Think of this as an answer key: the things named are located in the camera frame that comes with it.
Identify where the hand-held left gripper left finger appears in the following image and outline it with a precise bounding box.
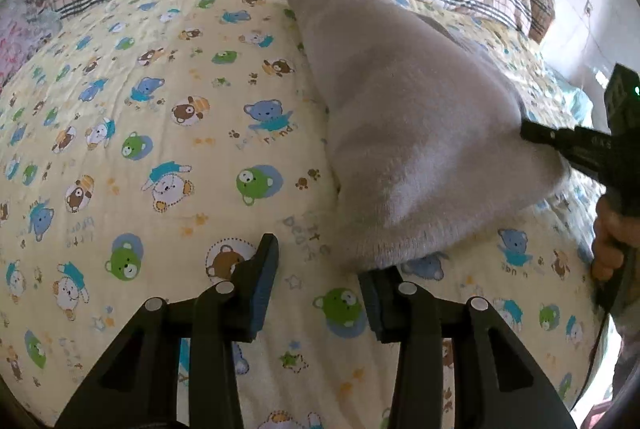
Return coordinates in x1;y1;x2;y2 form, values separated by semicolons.
54;233;280;429

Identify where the grey knitted sweater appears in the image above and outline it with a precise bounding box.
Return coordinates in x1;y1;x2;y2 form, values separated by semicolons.
281;0;572;274

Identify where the yellow bear print blanket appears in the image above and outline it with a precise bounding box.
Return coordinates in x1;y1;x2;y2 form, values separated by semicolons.
0;0;608;429

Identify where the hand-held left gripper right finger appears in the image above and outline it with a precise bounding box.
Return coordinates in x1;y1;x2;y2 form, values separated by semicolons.
359;266;578;429

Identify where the person's right hand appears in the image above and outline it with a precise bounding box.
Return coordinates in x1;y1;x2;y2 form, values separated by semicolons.
590;196;640;284

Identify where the floral patterned cloth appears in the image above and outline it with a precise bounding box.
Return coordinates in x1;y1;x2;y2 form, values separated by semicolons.
0;0;63;92

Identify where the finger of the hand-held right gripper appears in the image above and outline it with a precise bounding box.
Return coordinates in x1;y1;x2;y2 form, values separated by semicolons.
520;119;612;191

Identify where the teal cloth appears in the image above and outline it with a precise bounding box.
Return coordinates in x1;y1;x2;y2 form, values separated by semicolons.
547;66;593;130

